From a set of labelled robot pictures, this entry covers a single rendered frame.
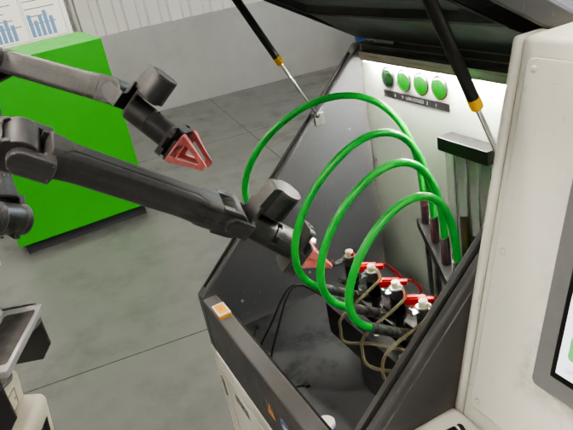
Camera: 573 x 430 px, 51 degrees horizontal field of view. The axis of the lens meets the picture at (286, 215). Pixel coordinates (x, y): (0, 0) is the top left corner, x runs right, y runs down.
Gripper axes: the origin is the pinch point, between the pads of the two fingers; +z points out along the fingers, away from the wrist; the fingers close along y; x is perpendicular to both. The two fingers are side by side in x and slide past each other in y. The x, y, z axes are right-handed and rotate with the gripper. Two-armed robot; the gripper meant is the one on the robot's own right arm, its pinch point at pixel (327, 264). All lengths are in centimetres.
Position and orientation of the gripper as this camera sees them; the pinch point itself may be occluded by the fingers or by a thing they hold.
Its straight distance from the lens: 124.3
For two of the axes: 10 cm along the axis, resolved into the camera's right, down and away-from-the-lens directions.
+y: 5.5, -8.0, -2.1
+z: 8.0, 4.5, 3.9
